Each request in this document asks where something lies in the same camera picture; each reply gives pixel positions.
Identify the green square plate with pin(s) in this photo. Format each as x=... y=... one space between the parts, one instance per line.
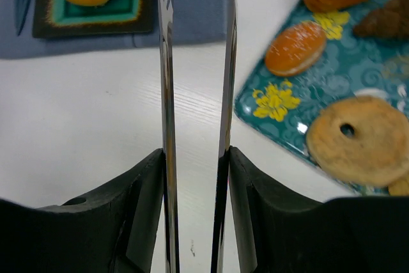
x=59 y=18

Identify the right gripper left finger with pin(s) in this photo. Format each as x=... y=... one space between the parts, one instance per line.
x=112 y=228

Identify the teal floral tray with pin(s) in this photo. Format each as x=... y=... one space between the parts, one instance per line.
x=283 y=108

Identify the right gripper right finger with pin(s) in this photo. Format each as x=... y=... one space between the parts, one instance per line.
x=280 y=230

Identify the pale plain donut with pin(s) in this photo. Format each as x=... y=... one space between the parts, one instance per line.
x=363 y=140

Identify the blue cloth placemat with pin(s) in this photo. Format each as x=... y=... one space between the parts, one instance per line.
x=194 y=22

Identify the brown chocolate croissant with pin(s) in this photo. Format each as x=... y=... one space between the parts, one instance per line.
x=388 y=22

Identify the orange cream bun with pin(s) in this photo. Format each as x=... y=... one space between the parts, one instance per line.
x=296 y=49

